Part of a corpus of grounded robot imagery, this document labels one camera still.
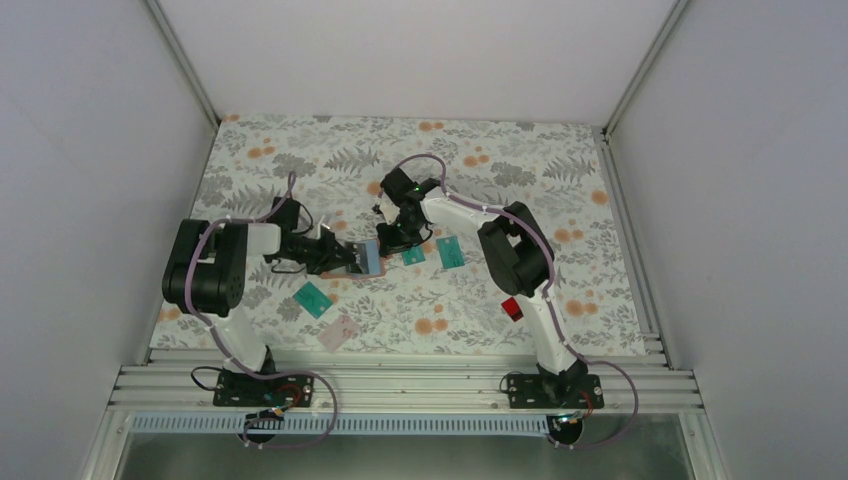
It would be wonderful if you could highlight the teal card centre left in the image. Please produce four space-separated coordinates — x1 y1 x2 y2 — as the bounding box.
401 246 426 266

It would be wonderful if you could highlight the grey slotted cable duct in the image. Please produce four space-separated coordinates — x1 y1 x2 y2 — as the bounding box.
130 412 548 437

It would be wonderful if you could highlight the aluminium rail frame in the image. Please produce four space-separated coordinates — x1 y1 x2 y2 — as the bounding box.
109 349 704 414

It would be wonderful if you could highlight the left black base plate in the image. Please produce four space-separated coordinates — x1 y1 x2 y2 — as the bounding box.
212 371 315 408

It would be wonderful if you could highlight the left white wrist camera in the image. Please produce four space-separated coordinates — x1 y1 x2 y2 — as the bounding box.
314 222 335 241

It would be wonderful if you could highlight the red card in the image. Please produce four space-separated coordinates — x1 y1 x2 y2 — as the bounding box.
501 298 524 322

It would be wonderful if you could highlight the teal card lower left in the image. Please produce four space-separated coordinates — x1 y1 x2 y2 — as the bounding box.
293 282 334 319

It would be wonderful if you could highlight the floral patterned table mat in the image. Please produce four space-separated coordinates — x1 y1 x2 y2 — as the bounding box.
149 113 647 357

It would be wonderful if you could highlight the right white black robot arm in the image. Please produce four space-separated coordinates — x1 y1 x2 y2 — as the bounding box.
375 168 588 407

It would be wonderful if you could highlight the teal card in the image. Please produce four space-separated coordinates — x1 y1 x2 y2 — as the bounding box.
401 246 426 266
293 282 334 319
436 236 465 269

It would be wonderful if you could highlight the teal card centre right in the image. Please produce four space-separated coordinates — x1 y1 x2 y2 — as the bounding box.
436 236 465 269

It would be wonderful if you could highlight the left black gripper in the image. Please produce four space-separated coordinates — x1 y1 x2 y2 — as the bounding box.
279 230 355 275

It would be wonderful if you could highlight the pale pink card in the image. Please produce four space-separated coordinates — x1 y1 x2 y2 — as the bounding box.
318 315 361 353

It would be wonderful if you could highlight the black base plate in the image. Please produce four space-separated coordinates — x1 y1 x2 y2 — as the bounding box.
499 372 605 410
212 371 315 408

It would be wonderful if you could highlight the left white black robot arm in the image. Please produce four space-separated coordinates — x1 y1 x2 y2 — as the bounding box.
162 197 362 405

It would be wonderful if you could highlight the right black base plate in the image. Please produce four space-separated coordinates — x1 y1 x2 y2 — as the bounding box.
499 372 605 410

